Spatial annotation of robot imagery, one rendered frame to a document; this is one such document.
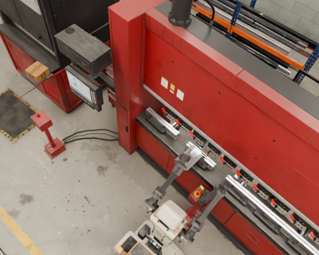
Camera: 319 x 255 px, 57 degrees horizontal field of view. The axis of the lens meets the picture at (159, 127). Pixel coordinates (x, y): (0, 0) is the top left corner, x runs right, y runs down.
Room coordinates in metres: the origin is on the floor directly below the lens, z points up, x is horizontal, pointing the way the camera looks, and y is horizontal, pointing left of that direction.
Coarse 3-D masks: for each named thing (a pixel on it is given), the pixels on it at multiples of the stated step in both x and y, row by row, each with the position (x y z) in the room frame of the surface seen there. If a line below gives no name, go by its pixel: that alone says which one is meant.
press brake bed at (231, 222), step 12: (144, 132) 1.97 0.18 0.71; (144, 144) 1.96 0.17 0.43; (156, 144) 1.83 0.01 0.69; (144, 156) 1.98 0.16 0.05; (156, 156) 1.82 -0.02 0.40; (168, 156) 1.71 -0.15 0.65; (156, 168) 1.82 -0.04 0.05; (168, 168) 1.68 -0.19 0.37; (180, 180) 1.55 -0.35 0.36; (192, 180) 1.46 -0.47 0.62; (204, 180) 1.38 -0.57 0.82; (180, 192) 1.52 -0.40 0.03; (192, 204) 1.38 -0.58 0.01; (216, 204) 1.22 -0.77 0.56; (228, 204) 1.16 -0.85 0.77; (216, 216) 1.18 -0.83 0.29; (228, 216) 1.11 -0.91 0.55; (240, 216) 1.06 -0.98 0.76; (228, 228) 1.06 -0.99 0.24; (240, 228) 1.00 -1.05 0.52; (252, 228) 0.95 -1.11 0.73; (240, 240) 0.96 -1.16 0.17; (252, 240) 0.89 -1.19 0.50; (264, 240) 0.85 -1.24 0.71; (252, 252) 0.85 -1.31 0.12; (264, 252) 0.78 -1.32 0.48; (276, 252) 0.75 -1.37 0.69
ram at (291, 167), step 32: (160, 64) 2.02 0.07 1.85; (192, 64) 1.81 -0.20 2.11; (160, 96) 2.00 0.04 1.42; (192, 96) 1.76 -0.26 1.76; (224, 96) 1.58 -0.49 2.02; (224, 128) 1.51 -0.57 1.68; (256, 128) 1.37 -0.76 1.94; (256, 160) 1.28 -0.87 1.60; (288, 160) 1.16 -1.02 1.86; (288, 192) 1.05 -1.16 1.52
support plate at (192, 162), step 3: (189, 147) 1.67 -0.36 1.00; (192, 147) 1.68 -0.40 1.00; (198, 156) 1.57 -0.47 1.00; (201, 156) 1.58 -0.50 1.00; (177, 159) 1.50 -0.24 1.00; (192, 159) 1.52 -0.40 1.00; (195, 159) 1.53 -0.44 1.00; (198, 159) 1.53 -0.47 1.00; (186, 162) 1.48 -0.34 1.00; (189, 162) 1.48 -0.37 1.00; (192, 162) 1.49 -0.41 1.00; (195, 162) 1.49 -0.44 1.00; (186, 165) 1.44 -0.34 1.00; (189, 165) 1.45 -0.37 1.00; (186, 168) 1.41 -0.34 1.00
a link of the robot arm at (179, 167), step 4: (176, 164) 1.13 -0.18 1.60; (180, 164) 1.14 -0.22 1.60; (176, 168) 1.10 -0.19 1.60; (180, 168) 1.10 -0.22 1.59; (172, 172) 1.06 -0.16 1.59; (176, 172) 1.07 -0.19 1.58; (180, 172) 1.07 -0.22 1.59; (172, 176) 1.05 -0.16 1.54; (176, 176) 1.04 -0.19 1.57; (168, 180) 1.04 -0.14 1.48; (172, 180) 1.03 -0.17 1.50; (164, 184) 1.02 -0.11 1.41; (168, 184) 1.02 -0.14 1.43; (156, 188) 1.02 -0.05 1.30; (160, 188) 1.01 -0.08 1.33; (164, 188) 1.00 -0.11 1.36; (152, 192) 1.00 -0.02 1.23; (160, 192) 0.99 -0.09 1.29; (164, 192) 0.99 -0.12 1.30; (160, 196) 0.97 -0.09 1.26
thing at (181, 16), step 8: (176, 0) 2.05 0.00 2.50; (184, 0) 2.03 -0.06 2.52; (192, 0) 1.99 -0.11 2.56; (208, 0) 1.99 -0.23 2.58; (176, 8) 2.04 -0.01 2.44; (184, 8) 2.04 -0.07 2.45; (168, 16) 2.09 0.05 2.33; (176, 16) 2.04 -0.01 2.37; (184, 16) 2.04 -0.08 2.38; (176, 24) 2.01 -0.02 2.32; (184, 24) 2.02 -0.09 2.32
